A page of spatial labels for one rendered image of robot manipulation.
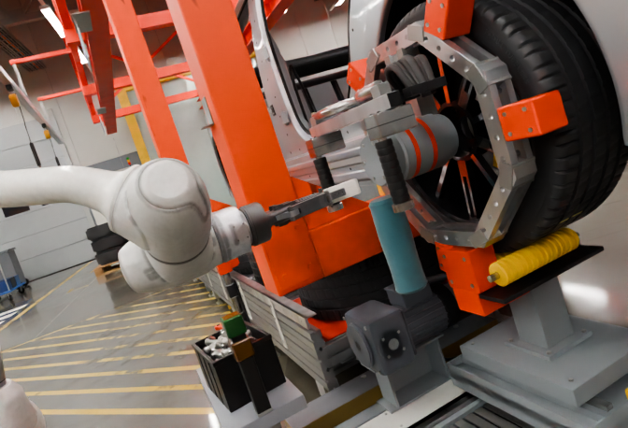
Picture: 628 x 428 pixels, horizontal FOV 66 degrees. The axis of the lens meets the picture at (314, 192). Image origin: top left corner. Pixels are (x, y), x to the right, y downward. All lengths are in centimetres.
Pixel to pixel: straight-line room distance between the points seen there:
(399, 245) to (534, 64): 54
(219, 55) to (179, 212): 96
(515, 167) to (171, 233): 68
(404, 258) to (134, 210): 82
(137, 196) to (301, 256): 96
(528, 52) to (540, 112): 15
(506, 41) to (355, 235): 81
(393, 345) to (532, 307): 39
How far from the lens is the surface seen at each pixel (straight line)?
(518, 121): 100
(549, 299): 145
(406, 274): 132
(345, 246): 161
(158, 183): 64
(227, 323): 100
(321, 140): 128
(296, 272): 155
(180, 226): 66
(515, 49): 109
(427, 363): 178
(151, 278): 81
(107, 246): 949
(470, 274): 127
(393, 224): 128
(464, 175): 133
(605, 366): 139
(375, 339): 146
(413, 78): 102
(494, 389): 150
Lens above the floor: 92
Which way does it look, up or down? 5 degrees down
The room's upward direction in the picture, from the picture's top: 18 degrees counter-clockwise
